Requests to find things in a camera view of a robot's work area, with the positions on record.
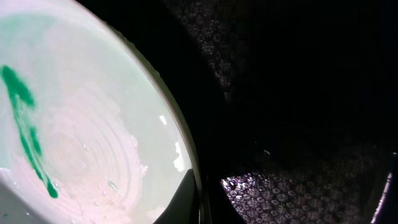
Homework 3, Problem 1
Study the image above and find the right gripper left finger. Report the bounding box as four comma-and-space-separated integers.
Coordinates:
154, 169, 199, 224

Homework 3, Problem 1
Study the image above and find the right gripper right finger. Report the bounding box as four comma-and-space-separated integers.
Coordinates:
203, 175, 246, 224

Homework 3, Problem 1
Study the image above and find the mint green plate front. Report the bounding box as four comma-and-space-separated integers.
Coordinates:
1, 0, 198, 224

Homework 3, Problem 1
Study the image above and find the round black tray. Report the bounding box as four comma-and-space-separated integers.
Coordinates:
83, 0, 397, 223

